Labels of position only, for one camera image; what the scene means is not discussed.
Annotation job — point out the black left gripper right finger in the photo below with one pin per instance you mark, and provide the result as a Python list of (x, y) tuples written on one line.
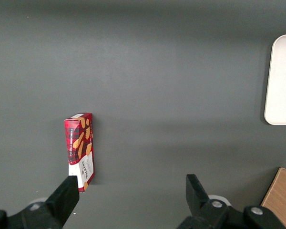
[(197, 202)]

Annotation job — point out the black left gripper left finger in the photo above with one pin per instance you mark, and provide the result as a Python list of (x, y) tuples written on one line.
[(62, 202)]

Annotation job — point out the beige rectangular tray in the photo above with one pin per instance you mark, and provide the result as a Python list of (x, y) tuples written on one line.
[(282, 83)]

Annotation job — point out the red tartan shortbread box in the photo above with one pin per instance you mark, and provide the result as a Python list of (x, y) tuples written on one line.
[(79, 143)]

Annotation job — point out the wooden two-drawer cabinet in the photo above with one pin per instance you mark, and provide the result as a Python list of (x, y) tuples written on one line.
[(282, 202)]

